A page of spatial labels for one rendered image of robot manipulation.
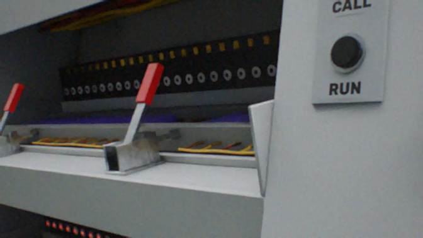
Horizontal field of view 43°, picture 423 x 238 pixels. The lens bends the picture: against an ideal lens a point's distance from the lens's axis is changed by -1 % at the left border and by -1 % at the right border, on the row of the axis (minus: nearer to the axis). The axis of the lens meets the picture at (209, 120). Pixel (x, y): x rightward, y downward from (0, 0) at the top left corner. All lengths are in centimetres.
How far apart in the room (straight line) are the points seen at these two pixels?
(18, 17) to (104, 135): 19
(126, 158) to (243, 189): 13
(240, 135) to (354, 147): 15
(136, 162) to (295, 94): 17
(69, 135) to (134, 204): 24
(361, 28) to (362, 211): 9
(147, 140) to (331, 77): 19
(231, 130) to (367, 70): 17
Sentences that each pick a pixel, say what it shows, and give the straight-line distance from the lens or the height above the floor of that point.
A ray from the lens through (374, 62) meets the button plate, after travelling 27.
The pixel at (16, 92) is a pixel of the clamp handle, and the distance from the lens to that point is 67.
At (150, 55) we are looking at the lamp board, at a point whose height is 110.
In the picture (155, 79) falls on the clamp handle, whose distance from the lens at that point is 44.
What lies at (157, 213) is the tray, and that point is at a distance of 38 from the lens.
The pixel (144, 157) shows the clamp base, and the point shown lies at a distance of 43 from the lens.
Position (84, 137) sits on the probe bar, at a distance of 59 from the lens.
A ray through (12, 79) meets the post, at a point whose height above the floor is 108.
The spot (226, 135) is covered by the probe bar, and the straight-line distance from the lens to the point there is 42.
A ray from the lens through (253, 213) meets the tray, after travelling 31.
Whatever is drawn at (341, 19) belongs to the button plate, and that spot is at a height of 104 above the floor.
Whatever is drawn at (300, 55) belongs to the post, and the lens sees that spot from 30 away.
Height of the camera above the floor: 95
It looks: 7 degrees up
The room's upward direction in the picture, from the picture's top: 6 degrees clockwise
